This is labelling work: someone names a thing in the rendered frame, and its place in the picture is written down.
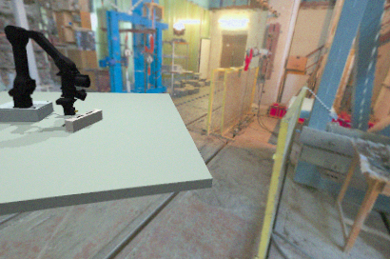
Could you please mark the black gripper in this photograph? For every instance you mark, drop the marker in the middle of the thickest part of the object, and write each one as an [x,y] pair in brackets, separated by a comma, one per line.
[66,102]

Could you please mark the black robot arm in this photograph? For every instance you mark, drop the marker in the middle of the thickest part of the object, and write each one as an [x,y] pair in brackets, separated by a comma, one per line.
[23,85]

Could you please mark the black two-prong plug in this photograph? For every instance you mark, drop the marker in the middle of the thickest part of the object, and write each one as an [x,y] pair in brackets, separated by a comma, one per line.
[72,111]

